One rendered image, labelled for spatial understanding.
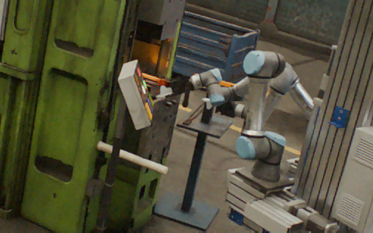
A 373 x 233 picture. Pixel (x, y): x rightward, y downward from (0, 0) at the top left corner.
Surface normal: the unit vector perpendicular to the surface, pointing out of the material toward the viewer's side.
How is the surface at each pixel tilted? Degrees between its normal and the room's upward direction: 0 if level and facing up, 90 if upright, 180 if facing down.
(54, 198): 90
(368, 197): 90
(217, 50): 89
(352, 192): 90
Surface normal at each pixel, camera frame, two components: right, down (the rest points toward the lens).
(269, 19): -0.56, 0.13
